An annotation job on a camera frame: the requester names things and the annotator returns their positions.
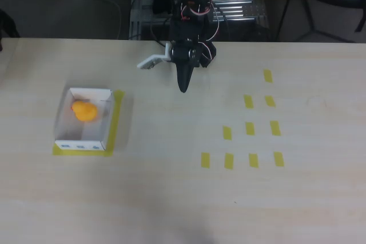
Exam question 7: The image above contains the aluminium rack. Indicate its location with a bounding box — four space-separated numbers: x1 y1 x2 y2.
128 0 271 42

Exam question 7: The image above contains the white cardboard box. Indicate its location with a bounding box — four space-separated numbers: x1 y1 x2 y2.
54 87 115 152

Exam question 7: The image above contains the orange rubber duck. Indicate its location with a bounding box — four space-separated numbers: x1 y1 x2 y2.
70 100 98 122

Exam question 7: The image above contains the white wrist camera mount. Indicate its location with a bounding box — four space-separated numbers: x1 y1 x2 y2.
136 42 174 70

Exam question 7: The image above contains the white floor cable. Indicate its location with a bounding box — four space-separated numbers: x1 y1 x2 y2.
58 0 122 39

